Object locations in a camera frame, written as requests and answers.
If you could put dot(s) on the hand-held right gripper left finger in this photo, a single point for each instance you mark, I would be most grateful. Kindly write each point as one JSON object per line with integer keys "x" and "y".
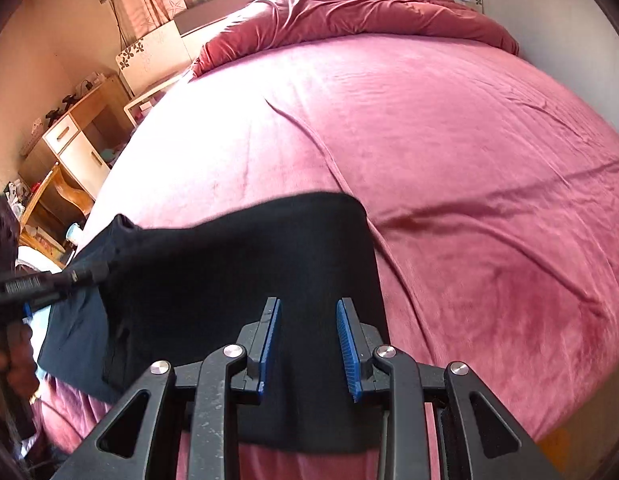
{"x": 272, "y": 340}

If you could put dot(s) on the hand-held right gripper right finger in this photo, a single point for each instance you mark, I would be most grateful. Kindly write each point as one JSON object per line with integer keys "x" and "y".
{"x": 347, "y": 350}

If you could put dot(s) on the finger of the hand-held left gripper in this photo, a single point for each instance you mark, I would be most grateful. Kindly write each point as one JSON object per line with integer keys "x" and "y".
{"x": 87, "y": 274}

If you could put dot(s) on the black embroidered pants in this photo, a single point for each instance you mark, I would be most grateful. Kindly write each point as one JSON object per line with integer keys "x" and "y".
{"x": 239, "y": 260}

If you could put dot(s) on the person's left hand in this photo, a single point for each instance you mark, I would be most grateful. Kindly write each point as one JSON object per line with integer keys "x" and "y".
{"x": 12, "y": 357}

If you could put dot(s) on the mint green cup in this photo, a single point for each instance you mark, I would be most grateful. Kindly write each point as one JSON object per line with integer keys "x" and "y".
{"x": 72, "y": 232}

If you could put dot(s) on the wooden side table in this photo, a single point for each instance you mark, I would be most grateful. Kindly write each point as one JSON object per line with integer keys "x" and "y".
{"x": 59, "y": 190}

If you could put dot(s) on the wooden desk with white drawer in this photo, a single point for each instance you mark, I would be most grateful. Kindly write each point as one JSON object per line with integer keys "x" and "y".
{"x": 74, "y": 155}

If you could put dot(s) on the white nightstand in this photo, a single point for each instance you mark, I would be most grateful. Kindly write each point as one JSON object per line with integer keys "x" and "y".
{"x": 139, "y": 102}

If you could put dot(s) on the bed with pink sheet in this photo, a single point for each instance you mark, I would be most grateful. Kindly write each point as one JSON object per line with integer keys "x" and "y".
{"x": 439, "y": 160}

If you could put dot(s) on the grey and white headboard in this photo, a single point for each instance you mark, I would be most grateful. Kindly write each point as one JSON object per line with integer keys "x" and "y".
{"x": 187, "y": 25}

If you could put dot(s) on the red velvet duvet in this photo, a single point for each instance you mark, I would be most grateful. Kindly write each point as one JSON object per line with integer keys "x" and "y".
{"x": 364, "y": 10}

